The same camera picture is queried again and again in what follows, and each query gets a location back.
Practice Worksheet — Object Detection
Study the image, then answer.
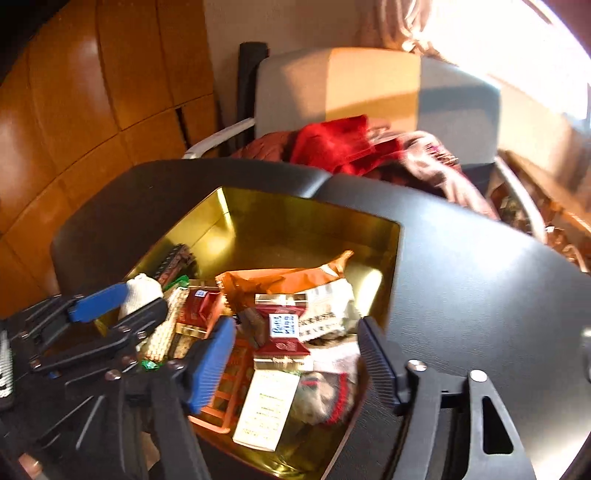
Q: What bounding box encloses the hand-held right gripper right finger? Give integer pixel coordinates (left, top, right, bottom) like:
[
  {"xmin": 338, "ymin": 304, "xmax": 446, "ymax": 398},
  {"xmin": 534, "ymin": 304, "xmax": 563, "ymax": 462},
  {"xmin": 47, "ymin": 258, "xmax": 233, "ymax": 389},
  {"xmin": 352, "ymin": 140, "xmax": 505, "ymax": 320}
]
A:
[{"xmin": 357, "ymin": 315, "xmax": 539, "ymax": 480}]

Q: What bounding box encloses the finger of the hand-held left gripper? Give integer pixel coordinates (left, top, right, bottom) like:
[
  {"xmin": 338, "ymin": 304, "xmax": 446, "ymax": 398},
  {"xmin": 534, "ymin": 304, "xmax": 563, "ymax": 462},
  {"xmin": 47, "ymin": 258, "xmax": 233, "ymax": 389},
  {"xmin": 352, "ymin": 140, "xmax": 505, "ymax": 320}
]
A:
[
  {"xmin": 28, "ymin": 298, "xmax": 169, "ymax": 376},
  {"xmin": 18, "ymin": 282, "xmax": 131, "ymax": 344}
]

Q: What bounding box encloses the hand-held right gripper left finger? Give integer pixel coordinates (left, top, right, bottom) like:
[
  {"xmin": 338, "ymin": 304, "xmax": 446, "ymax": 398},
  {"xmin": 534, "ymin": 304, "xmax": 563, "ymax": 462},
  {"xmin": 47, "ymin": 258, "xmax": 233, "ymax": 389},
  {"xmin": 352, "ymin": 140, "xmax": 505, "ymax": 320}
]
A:
[{"xmin": 69, "ymin": 315, "xmax": 238, "ymax": 480}]

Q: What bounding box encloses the pale green sock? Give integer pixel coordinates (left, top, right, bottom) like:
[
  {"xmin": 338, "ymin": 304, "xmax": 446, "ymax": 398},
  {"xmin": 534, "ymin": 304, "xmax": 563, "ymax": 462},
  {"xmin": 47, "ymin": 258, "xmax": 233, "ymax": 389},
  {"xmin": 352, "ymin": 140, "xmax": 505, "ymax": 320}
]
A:
[{"xmin": 117, "ymin": 273, "xmax": 164, "ymax": 321}]

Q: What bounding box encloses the cracker packet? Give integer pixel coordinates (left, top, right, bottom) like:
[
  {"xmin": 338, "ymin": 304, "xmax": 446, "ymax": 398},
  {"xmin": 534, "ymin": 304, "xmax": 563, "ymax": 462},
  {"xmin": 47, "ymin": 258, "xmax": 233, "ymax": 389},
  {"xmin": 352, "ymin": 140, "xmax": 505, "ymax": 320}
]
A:
[{"xmin": 141, "ymin": 275, "xmax": 190, "ymax": 370}]

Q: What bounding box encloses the orange plastic rack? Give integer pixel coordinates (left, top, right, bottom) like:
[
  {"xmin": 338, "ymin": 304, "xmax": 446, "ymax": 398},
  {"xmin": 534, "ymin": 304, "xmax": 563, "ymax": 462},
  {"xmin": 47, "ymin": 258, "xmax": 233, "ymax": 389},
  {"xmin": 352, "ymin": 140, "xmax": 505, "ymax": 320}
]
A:
[{"xmin": 189, "ymin": 332, "xmax": 252, "ymax": 435}]

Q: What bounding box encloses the red candy packet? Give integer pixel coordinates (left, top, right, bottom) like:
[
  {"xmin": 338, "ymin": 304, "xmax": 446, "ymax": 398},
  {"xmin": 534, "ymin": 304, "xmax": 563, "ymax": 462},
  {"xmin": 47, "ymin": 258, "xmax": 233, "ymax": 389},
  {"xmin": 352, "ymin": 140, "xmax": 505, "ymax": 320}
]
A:
[{"xmin": 175, "ymin": 285, "xmax": 227, "ymax": 337}]

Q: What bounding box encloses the dark brown block strip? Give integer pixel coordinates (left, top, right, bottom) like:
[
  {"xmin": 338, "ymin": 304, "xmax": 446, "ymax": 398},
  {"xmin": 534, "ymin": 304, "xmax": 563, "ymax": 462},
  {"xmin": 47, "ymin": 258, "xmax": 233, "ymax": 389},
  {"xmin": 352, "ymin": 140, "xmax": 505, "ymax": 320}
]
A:
[{"xmin": 152, "ymin": 244, "xmax": 197, "ymax": 287}]

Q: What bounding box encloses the patterned white sock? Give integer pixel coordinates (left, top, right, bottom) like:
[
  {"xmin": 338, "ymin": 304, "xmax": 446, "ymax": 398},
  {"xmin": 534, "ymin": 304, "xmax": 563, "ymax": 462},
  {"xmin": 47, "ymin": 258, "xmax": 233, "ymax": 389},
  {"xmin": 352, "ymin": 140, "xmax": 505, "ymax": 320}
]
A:
[{"xmin": 295, "ymin": 339, "xmax": 365, "ymax": 425}]

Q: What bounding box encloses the dark red candy bar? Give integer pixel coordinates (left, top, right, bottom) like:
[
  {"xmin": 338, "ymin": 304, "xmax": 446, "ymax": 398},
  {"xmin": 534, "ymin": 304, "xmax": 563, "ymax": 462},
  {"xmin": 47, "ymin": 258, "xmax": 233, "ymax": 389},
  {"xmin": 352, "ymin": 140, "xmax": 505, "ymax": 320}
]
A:
[{"xmin": 237, "ymin": 292, "xmax": 313, "ymax": 372}]

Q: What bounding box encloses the small green cardboard box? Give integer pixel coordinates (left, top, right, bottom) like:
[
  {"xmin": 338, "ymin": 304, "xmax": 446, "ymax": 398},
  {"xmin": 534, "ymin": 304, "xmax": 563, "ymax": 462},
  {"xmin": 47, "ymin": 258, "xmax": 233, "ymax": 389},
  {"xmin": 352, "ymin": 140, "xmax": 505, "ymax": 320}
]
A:
[{"xmin": 232, "ymin": 367, "xmax": 302, "ymax": 452}]

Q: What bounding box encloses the orange snack bag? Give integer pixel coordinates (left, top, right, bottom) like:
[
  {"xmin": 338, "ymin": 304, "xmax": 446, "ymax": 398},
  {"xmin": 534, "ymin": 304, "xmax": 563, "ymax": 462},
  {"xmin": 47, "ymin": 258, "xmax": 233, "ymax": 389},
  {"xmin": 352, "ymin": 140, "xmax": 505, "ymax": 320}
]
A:
[{"xmin": 215, "ymin": 249, "xmax": 361, "ymax": 342}]

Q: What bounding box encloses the gold and red tin container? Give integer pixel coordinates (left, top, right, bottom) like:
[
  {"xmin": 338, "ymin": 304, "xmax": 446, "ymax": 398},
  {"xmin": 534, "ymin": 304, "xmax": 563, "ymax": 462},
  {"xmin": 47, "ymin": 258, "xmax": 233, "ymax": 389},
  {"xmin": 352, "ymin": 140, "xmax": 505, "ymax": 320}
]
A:
[{"xmin": 95, "ymin": 186, "xmax": 402, "ymax": 478}]

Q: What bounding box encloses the pink cloth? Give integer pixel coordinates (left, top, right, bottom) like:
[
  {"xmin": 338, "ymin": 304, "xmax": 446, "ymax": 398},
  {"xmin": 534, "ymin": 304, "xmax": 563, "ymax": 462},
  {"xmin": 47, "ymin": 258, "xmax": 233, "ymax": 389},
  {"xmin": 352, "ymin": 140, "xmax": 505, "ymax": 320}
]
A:
[{"xmin": 369, "ymin": 117, "xmax": 502, "ymax": 222}]

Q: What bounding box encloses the dark floral cloth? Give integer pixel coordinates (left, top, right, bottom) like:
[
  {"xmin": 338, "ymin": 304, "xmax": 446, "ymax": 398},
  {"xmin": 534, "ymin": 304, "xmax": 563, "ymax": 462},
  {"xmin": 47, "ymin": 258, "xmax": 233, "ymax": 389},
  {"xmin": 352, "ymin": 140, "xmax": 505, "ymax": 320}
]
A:
[{"xmin": 418, "ymin": 141, "xmax": 462, "ymax": 167}]

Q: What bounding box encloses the grey and orange armchair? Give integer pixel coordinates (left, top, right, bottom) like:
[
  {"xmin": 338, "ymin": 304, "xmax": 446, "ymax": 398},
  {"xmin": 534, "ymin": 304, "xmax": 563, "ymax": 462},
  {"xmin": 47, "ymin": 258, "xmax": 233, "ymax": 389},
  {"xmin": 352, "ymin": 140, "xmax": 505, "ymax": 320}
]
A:
[{"xmin": 182, "ymin": 46, "xmax": 550, "ymax": 241}]

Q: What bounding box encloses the pink patterned curtain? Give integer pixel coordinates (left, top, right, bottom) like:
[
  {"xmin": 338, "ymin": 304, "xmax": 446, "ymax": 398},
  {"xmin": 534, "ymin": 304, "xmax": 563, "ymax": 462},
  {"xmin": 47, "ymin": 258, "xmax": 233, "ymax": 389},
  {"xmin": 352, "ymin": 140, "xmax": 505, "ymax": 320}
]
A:
[{"xmin": 360, "ymin": 0, "xmax": 462, "ymax": 58}]

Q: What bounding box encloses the bright window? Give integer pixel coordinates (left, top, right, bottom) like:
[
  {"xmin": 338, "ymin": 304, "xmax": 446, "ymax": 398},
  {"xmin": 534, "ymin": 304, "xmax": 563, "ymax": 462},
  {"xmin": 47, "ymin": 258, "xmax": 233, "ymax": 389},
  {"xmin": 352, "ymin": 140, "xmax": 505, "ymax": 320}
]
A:
[{"xmin": 425, "ymin": 0, "xmax": 591, "ymax": 125}]

